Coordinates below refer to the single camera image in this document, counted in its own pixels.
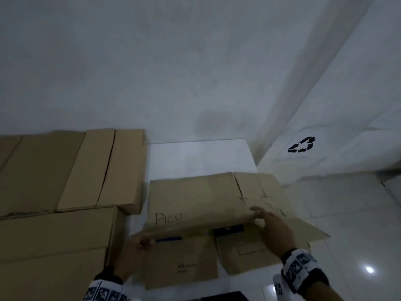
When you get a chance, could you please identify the person's right hand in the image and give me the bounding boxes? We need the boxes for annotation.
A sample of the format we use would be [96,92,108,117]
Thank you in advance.
[249,206,297,259]

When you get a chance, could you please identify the person's left hand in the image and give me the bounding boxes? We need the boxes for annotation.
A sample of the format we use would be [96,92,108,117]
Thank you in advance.
[113,232,155,282]

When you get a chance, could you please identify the brown cardboard box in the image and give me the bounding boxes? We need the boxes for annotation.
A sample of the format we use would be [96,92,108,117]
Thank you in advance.
[129,172,331,291]

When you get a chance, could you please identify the person's right forearm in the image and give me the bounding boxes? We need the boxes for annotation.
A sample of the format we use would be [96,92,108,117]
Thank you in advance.
[299,279,345,301]

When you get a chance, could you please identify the black flat item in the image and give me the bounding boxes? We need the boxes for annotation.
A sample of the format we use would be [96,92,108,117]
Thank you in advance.
[214,224,245,239]

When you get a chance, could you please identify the left wrist marker band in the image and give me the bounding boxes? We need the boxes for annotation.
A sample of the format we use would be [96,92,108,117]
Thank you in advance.
[82,266,129,301]

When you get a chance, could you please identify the wrist marker band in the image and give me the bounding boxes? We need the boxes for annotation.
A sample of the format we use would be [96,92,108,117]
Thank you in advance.
[82,266,129,301]
[272,247,330,296]

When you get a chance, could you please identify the right wrist marker band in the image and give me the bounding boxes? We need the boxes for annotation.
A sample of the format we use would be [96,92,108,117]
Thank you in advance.
[272,247,330,296]

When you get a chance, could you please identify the narrow closed cardboard box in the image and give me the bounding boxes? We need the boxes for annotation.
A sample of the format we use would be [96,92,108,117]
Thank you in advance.
[56,128,148,216]

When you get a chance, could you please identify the dark object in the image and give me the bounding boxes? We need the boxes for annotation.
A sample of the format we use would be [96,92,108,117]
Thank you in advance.
[200,291,244,301]

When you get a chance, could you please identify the large closed cardboard box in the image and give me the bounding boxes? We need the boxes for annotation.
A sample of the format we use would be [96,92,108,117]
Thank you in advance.
[0,205,127,301]

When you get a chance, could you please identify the wide closed cardboard box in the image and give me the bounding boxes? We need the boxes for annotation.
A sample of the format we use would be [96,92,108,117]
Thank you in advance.
[0,131,87,218]

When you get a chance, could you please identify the white sheet with recycling symbol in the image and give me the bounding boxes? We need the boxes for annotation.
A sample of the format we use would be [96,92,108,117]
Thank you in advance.
[256,0,401,186]

